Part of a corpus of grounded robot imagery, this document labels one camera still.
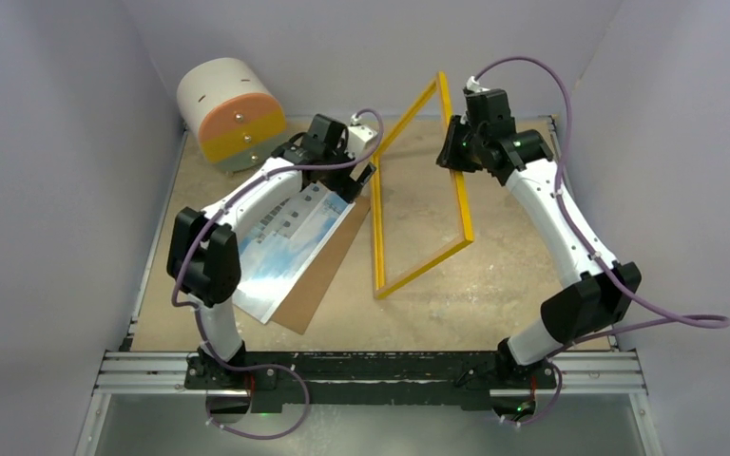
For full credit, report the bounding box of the building and sky photo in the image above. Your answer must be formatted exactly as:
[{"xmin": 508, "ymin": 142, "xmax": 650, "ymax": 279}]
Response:
[{"xmin": 232, "ymin": 184, "xmax": 355, "ymax": 324}]

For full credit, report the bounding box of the yellow wooden picture frame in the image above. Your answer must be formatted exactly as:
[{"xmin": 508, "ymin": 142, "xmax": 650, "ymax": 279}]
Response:
[{"xmin": 370, "ymin": 71, "xmax": 474, "ymax": 299}]

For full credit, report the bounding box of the brown frame backing board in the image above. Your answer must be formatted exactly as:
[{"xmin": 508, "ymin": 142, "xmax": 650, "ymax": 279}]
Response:
[{"xmin": 270, "ymin": 197, "xmax": 371, "ymax": 334}]

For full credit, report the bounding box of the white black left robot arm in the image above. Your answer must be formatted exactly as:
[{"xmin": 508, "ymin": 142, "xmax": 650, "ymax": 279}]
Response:
[{"xmin": 166, "ymin": 112, "xmax": 385, "ymax": 389}]

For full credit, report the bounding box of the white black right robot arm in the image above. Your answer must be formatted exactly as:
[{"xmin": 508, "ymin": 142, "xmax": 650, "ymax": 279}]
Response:
[{"xmin": 436, "ymin": 89, "xmax": 642, "ymax": 387}]

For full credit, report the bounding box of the white orange yellow drawer cabinet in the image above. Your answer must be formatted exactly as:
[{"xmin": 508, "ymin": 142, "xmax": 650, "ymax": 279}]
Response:
[{"xmin": 176, "ymin": 57, "xmax": 287, "ymax": 172}]

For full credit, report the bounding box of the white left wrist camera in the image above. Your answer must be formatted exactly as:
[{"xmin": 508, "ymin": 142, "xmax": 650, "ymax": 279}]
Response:
[{"xmin": 347, "ymin": 124, "xmax": 380, "ymax": 156}]

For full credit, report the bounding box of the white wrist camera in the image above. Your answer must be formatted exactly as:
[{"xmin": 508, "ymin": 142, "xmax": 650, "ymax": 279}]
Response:
[
  {"xmin": 347, "ymin": 124, "xmax": 380, "ymax": 156},
  {"xmin": 463, "ymin": 75, "xmax": 488, "ymax": 95}
]

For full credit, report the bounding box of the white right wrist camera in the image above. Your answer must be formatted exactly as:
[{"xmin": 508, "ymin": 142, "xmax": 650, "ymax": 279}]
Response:
[{"xmin": 463, "ymin": 75, "xmax": 488, "ymax": 95}]

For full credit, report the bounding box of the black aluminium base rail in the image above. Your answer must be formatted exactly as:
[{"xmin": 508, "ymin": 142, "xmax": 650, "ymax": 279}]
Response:
[{"xmin": 95, "ymin": 351, "xmax": 646, "ymax": 420}]

